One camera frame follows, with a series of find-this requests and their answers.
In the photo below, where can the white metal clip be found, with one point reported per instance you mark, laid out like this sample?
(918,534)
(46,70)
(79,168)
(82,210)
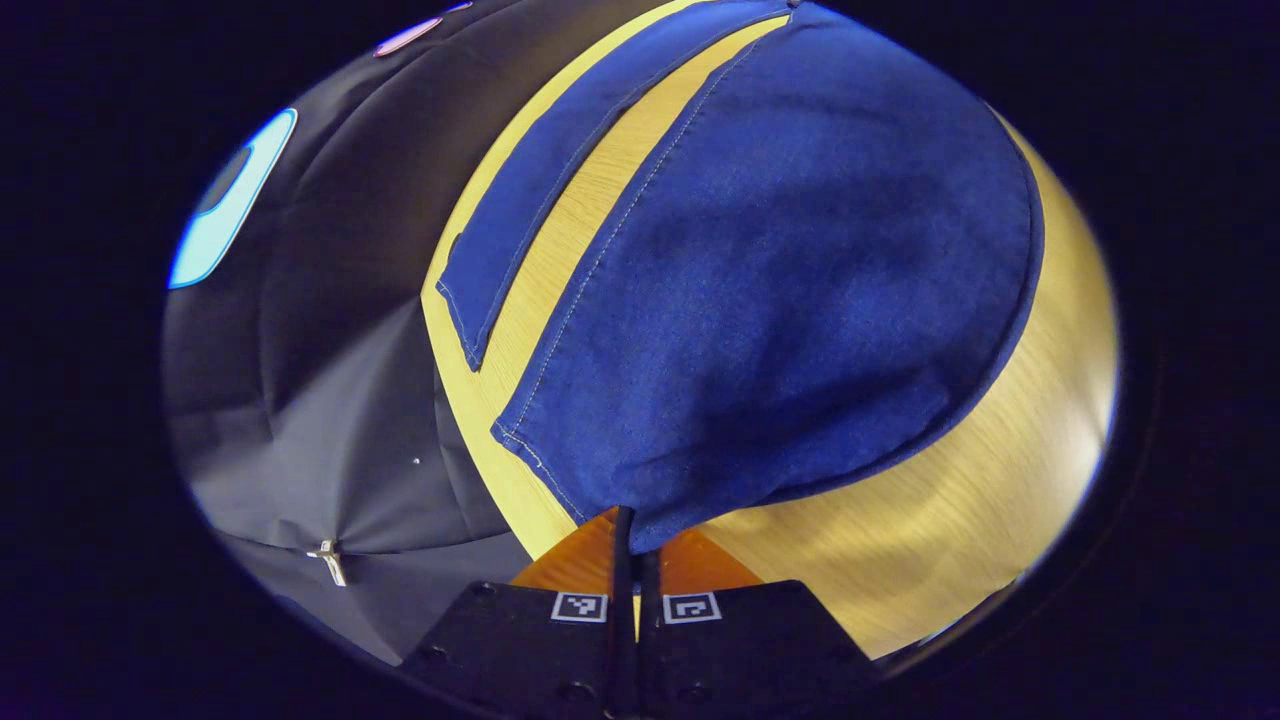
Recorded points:
(330,562)

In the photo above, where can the black backdrop cloth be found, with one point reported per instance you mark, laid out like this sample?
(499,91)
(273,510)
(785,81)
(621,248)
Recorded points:
(330,400)

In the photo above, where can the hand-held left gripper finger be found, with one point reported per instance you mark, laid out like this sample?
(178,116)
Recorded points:
(650,640)
(625,620)

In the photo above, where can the blue denim jeans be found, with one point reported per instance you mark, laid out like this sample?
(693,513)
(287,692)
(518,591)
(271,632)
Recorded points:
(780,280)

